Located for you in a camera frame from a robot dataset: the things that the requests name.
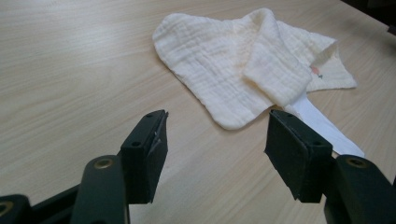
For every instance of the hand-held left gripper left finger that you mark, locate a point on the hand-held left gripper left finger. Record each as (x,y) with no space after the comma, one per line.
(140,161)

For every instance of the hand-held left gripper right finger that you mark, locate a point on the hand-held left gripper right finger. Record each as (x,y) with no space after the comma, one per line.
(299,155)

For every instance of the cream muslin cloth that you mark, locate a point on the cream muslin cloth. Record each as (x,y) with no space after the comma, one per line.
(218,62)

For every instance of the white label strip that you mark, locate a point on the white label strip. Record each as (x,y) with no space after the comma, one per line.
(327,130)

